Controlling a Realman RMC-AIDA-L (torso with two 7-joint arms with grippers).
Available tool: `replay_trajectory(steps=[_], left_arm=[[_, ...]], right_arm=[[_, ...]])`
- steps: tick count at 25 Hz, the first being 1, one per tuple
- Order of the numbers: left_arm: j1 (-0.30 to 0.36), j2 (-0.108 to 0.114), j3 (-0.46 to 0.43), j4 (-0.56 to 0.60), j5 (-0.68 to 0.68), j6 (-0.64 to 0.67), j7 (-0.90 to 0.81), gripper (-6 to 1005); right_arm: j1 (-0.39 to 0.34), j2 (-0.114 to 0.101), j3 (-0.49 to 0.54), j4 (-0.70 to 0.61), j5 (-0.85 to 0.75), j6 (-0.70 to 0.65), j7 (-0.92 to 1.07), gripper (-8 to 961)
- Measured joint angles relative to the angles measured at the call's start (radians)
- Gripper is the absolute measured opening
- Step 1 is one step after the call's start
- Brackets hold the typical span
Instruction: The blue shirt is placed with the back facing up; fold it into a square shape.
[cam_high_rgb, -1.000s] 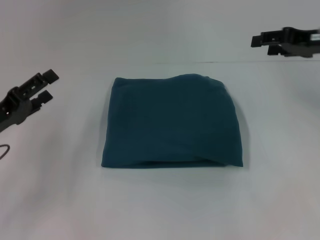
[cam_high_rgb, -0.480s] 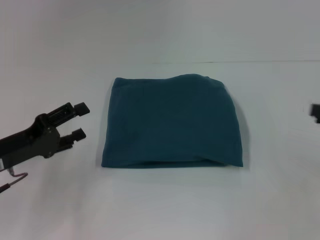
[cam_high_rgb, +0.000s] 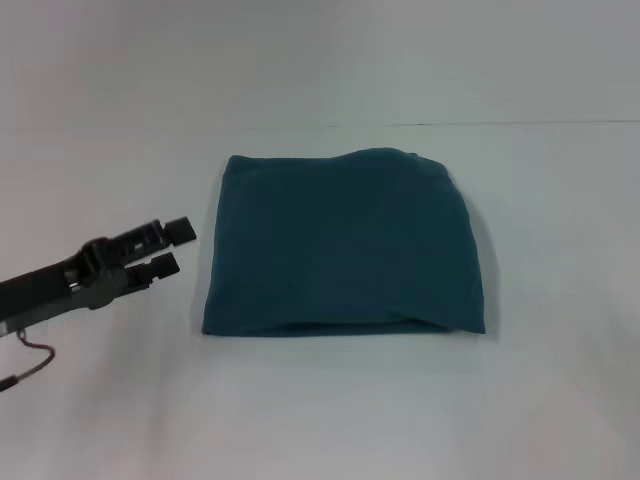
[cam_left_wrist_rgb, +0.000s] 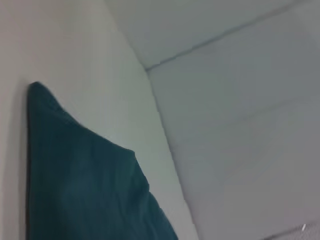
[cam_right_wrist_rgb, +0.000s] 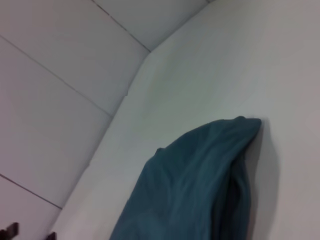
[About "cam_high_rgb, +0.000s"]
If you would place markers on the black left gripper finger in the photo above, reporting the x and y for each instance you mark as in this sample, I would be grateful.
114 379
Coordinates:
152 270
155 235

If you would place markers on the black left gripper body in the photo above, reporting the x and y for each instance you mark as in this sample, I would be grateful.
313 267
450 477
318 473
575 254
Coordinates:
50 287

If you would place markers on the teal blue t-shirt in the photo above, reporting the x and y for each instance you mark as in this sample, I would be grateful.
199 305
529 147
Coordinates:
340 250

